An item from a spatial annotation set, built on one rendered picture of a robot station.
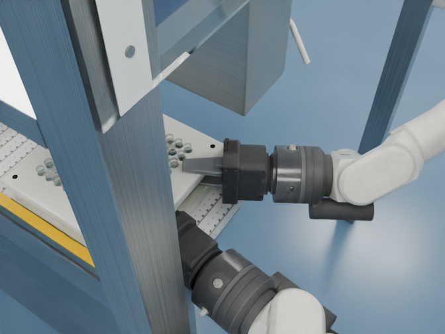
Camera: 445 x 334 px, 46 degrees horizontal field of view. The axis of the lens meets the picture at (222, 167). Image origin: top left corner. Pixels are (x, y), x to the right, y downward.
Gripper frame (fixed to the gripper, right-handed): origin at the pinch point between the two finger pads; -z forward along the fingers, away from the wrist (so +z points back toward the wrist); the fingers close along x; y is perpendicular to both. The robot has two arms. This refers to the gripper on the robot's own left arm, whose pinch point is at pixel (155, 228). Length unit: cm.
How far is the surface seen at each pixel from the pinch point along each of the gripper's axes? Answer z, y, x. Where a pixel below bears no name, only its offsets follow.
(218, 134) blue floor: -63, 84, 95
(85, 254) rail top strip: -5.6, -8.7, 2.6
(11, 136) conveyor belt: -36.4, -1.5, 6.7
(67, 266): -10.6, -10.2, 10.4
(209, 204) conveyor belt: -0.1, 11.2, 6.3
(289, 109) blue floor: -50, 115, 95
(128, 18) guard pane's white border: 13.9, -9.5, -46.4
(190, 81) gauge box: -4.2, 12.3, -16.7
